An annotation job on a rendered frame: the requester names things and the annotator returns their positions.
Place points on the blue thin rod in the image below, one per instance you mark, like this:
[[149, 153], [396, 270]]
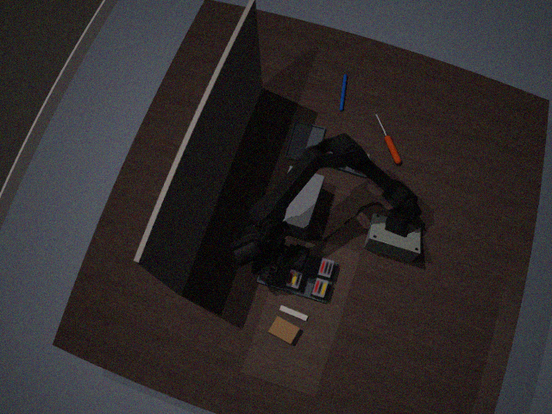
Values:
[[345, 76]]

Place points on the orange-handled screwdriver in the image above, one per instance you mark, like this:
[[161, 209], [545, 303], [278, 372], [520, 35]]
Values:
[[390, 144]]

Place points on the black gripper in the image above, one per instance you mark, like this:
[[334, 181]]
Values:
[[295, 256]]

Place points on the white flat bar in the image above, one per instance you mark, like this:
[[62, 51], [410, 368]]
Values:
[[294, 313]]

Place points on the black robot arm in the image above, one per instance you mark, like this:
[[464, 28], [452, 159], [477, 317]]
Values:
[[265, 224]]

